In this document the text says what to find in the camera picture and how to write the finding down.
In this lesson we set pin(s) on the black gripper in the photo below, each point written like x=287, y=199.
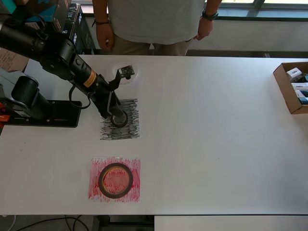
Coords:
x=106, y=99

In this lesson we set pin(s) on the small black tape roll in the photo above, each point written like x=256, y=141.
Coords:
x=124, y=122

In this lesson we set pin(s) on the wide white tape roll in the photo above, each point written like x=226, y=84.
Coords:
x=136, y=72

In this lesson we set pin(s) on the red tape roll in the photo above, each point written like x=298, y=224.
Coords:
x=101, y=185

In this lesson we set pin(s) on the person's left forearm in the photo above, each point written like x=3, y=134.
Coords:
x=213, y=6

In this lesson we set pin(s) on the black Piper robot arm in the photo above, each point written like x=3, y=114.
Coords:
x=48, y=48

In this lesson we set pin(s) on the person's right forearm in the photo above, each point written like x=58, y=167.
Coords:
x=101, y=10

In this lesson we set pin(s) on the person's right hand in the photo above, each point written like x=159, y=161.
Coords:
x=106, y=38

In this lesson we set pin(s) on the person's left hand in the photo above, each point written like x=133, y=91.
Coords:
x=204, y=29

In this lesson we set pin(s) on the black scribbled paper sheet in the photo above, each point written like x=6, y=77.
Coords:
x=130, y=130

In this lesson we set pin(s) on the plain white paper sheet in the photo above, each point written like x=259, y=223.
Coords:
x=106, y=68

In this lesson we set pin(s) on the red scribbled paper sheet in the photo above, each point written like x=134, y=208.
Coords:
x=96, y=192

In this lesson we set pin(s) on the black box with white letters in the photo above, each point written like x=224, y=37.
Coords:
x=79, y=31

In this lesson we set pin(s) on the grey t-shirt torso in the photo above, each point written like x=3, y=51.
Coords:
x=156, y=19

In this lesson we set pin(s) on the orange clamp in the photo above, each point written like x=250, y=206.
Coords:
x=3, y=118

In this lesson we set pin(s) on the cardboard box with Chinese print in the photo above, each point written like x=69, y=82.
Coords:
x=9, y=61

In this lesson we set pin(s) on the black box with white label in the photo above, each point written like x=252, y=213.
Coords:
x=31, y=24

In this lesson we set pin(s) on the teal cardboard box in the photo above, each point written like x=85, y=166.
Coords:
x=36, y=10

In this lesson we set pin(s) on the black smartwatch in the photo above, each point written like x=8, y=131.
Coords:
x=209, y=15

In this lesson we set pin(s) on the white cabinet panel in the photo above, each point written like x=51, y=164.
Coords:
x=228, y=223

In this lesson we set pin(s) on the open brown cardboard tray box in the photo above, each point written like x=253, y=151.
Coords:
x=284, y=96

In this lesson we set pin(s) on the small white printed box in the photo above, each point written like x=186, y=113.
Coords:
x=293, y=73

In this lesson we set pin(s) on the white box with dark lettering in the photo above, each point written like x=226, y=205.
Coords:
x=299, y=86

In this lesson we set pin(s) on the small dark teal box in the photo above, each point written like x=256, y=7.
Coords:
x=303, y=98

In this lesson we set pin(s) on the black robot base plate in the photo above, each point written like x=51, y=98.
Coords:
x=67, y=115

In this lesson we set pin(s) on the camera board on black bracket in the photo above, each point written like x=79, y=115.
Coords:
x=125, y=70

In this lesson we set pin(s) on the dark table leg frame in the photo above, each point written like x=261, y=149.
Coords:
x=101, y=223

